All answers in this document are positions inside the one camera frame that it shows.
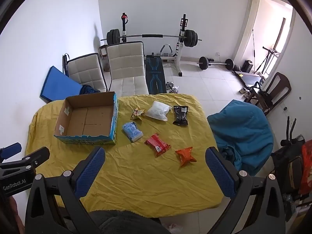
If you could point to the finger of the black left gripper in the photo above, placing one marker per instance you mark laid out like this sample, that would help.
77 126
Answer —
34 159

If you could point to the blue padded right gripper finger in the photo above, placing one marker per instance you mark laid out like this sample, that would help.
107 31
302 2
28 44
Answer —
43 214
267 214
9 151

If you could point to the light blue tissue pack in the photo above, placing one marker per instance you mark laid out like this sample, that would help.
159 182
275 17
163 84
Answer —
132 132

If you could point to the orange snack bag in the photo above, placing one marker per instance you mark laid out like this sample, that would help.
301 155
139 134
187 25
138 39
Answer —
185 156

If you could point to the yellow patterned snack bag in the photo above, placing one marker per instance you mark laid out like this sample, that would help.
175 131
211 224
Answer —
137 114

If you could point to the red snack packet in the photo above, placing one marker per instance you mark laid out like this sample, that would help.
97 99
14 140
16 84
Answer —
156 143

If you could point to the white soft pouch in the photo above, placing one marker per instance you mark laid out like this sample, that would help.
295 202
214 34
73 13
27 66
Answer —
158 111

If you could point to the black snack packet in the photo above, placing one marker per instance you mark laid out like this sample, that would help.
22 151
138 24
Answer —
180 115

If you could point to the black backpack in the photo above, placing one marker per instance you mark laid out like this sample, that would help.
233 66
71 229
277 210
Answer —
288 162

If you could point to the open cardboard box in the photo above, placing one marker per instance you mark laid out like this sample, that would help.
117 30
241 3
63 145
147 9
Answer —
88 119

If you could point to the blue foam mat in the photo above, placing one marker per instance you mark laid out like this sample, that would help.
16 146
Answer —
57 86

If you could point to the dark blue knitted cloth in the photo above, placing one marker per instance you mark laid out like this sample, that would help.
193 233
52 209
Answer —
86 89

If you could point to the teal bean bag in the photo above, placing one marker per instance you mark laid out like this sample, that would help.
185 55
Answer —
243 135

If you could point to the white padded chair left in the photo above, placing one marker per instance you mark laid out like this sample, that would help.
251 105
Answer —
87 70

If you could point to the white padded chair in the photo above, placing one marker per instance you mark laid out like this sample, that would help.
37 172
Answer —
127 69
87 70

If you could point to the yellow tablecloth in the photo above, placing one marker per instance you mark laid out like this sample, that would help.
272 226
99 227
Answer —
132 177

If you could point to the white padded chair right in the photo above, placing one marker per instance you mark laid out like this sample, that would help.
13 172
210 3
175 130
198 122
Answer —
127 69

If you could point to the dark wooden chair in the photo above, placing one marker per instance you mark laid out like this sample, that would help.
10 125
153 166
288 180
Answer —
277 90

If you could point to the black treadmill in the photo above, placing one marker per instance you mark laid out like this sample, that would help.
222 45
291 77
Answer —
249 79

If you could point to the black blue bench pad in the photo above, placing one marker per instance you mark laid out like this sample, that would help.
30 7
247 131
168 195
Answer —
154 74

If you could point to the chrome dumbbell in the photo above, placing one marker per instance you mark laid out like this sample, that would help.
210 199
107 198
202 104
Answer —
171 88

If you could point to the floor barbell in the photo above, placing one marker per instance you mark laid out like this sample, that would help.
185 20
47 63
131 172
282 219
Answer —
204 63

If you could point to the barbell on rack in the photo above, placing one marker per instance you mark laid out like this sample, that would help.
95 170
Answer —
190 37

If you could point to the white weight bench rack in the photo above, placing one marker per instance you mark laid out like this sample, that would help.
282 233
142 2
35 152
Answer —
179 45

